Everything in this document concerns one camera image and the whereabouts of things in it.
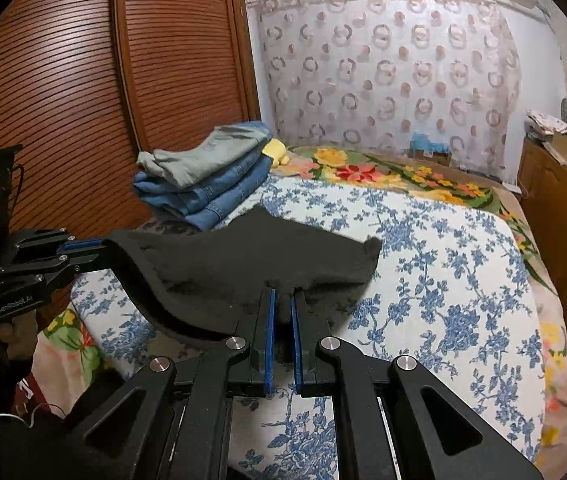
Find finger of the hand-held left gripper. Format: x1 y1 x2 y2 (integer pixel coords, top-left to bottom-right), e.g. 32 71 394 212
0 250 109 288
10 228 109 252

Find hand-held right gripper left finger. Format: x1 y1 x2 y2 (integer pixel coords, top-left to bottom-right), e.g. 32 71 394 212
66 287 279 480

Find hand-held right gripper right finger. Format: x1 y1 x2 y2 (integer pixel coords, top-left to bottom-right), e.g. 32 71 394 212
291 290 544 480

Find black pants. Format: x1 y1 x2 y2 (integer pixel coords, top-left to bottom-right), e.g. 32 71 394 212
104 205 383 346

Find folded grey pants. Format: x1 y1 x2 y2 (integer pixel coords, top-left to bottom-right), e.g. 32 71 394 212
136 125 272 188

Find person's left hand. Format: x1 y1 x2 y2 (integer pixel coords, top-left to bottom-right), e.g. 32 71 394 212
0 316 39 358

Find folded blue jeans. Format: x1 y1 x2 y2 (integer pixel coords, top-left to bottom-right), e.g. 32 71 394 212
164 170 269 231
132 121 272 216

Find person's dark clothing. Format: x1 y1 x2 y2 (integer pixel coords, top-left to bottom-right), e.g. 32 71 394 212
0 345 129 480

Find blue floral bedsheet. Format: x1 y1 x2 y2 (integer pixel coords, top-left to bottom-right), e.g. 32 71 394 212
71 175 547 480

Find wooden louvered wardrobe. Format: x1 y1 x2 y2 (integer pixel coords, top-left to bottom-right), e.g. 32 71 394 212
0 0 262 311

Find colourful floral blanket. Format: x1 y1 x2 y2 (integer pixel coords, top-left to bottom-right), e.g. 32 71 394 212
31 144 567 466

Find yellow plush toy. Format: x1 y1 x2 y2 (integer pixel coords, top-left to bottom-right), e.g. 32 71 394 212
261 137 291 168

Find cardboard box with blue cloth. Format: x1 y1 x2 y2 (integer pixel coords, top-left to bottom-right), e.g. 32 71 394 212
410 132 451 166

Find circle-patterned sheer curtain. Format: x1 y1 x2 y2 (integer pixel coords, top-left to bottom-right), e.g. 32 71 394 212
246 0 521 161

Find wooden sideboard cabinet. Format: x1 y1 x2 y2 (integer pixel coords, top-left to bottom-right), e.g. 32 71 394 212
516 137 567 331

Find folded floral cloth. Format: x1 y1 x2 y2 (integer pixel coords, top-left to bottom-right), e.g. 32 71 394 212
526 109 567 133

